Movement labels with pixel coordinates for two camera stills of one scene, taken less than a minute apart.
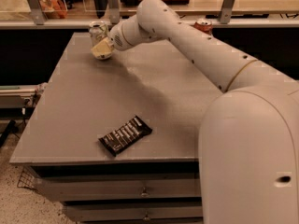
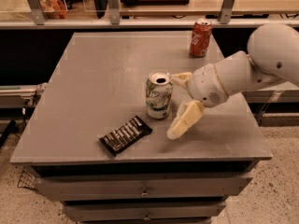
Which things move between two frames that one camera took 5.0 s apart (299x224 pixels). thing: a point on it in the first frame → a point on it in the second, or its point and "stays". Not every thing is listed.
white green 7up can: (98, 31) → (159, 94)
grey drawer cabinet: (116, 141) stays
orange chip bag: (51, 6) stays
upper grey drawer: (82, 189) stays
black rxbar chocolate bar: (119, 140) stays
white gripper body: (117, 38) → (206, 86)
